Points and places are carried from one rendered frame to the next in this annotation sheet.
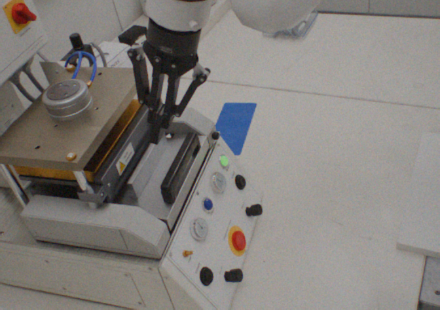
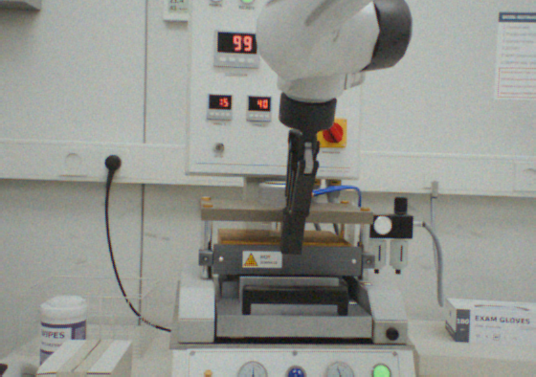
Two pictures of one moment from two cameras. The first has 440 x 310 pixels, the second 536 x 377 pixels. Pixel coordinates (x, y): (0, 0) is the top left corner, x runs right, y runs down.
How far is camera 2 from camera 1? 82 cm
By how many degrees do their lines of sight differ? 65
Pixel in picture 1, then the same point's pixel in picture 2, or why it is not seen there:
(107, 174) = (225, 248)
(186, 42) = (290, 111)
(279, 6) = (265, 32)
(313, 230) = not seen: outside the picture
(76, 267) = not seen: hidden behind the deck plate
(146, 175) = not seen: hidden behind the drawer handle
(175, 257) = (194, 363)
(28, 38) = (330, 160)
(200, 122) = (387, 306)
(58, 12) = (516, 245)
